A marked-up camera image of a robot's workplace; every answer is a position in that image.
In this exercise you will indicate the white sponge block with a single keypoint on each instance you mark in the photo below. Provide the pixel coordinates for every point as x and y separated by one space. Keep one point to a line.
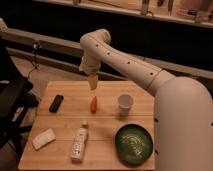
43 139

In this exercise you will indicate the black chair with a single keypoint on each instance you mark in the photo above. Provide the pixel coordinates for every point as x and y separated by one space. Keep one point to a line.
15 100

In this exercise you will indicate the long grey rail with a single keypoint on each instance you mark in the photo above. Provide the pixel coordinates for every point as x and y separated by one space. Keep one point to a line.
73 48

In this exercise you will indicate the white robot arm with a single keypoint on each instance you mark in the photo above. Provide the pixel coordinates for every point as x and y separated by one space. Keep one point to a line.
183 107

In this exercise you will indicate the green plate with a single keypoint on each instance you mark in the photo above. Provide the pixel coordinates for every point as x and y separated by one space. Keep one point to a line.
134 144

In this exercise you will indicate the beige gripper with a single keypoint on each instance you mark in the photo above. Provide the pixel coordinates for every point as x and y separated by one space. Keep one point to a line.
93 81

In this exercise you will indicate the white plastic bottle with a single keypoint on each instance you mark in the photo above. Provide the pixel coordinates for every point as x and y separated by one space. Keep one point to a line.
79 143

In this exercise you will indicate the orange carrot toy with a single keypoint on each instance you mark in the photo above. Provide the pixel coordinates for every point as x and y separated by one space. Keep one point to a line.
93 105

